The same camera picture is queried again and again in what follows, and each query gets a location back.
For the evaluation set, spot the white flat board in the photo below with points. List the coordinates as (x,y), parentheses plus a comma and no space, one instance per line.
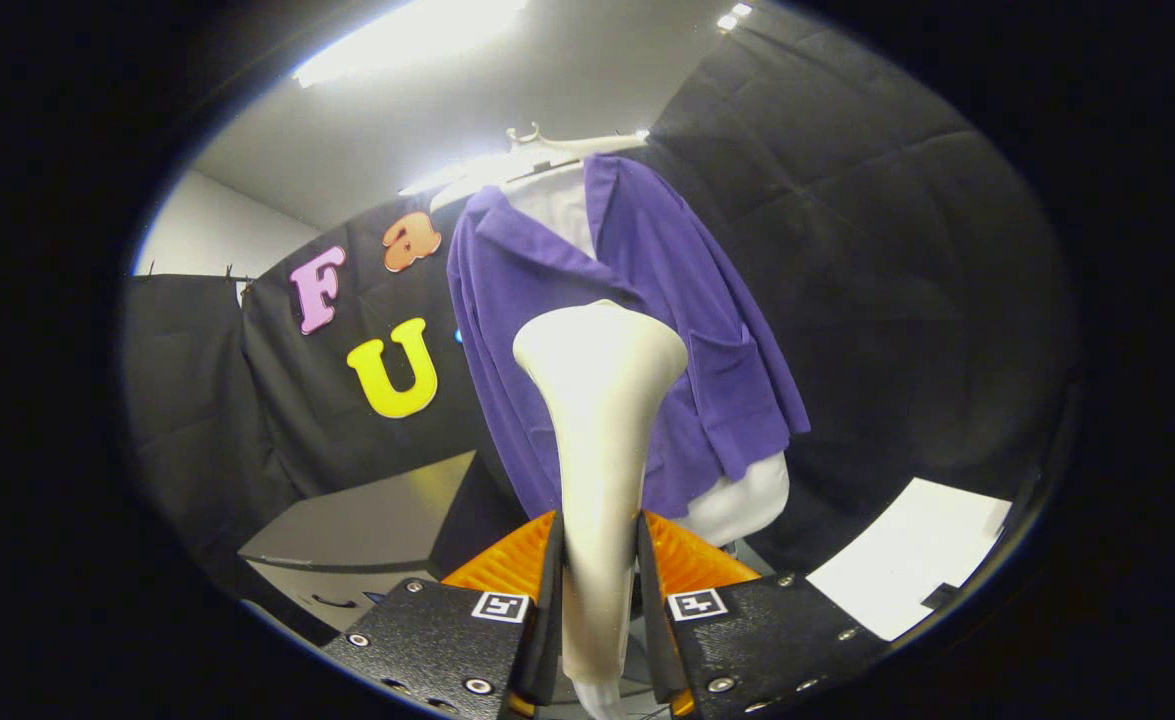
(907,550)

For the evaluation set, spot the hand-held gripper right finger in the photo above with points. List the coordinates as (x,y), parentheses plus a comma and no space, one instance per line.
(652,620)

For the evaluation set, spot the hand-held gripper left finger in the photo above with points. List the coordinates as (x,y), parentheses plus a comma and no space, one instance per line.
(547,610)

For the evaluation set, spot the large ceiling light panel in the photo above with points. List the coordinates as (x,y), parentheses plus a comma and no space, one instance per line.
(407,40)

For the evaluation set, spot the small ceiling light panel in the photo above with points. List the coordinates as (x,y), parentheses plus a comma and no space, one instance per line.
(732,17)

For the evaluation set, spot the black backdrop cloth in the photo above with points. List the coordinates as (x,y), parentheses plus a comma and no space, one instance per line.
(897,300)

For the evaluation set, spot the white clothes hanger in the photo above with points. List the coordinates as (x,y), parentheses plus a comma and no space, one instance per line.
(567,148)

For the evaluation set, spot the long ceiling light panel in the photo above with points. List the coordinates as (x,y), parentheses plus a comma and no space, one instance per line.
(447,175)

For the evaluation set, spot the purple jacket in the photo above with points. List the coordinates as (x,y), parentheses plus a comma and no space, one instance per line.
(727,370)

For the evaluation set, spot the white mannequin torso form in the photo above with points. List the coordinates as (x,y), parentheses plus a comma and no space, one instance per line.
(742,500)

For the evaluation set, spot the white garment steamer head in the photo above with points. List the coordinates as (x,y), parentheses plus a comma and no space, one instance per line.
(602,420)

